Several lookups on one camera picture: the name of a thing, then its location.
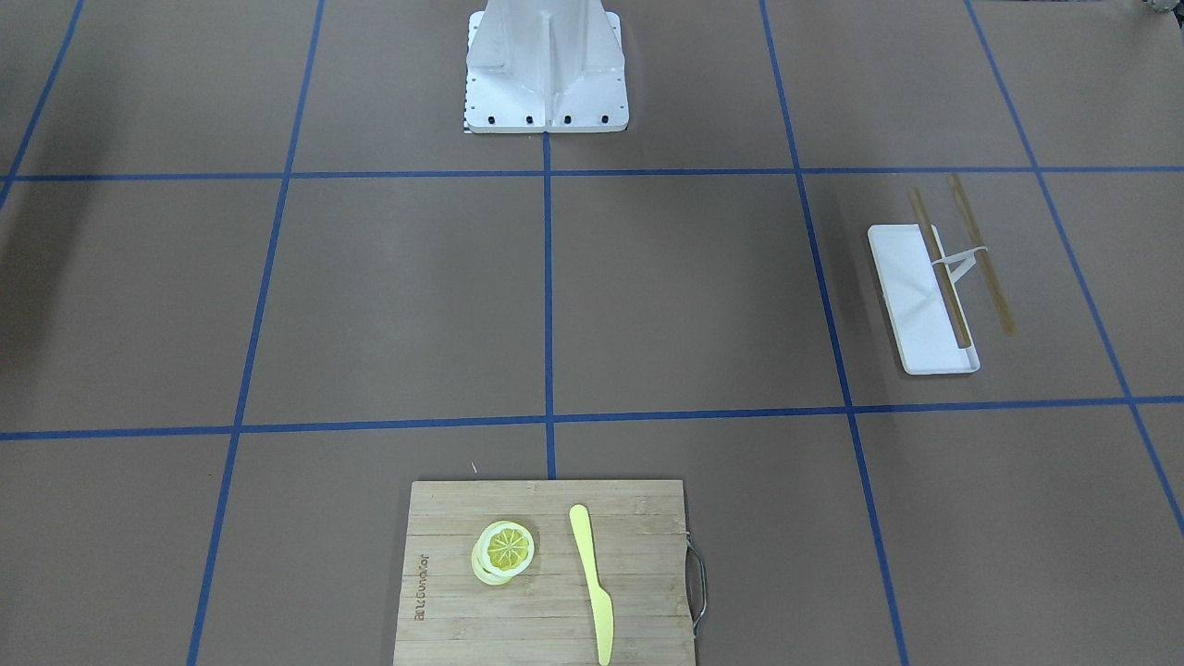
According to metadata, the white towel rack tray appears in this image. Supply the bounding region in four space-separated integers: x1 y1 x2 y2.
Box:
867 173 1018 376

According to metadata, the bamboo cutting board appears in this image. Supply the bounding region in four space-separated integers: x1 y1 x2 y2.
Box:
392 479 697 665

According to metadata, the yellow plastic knife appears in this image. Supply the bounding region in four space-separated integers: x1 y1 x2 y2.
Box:
568 502 616 665

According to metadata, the white pedestal column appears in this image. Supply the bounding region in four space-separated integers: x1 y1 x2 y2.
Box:
462 1 630 134

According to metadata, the yellow lemon slice toy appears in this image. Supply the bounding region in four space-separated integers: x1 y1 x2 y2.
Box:
470 520 536 585

